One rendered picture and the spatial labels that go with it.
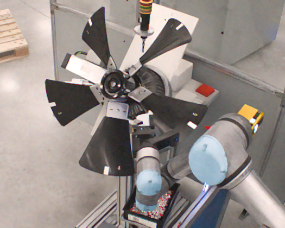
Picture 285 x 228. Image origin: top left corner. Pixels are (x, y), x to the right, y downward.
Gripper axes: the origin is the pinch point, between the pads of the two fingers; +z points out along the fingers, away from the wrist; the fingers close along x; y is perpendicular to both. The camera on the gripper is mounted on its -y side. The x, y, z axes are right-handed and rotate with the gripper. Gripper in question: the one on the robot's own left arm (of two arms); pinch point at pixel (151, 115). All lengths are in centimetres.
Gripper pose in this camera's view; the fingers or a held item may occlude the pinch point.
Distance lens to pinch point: 150.2
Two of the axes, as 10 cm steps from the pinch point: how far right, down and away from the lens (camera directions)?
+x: 0.5, 7.8, 6.3
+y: -10.0, 0.6, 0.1
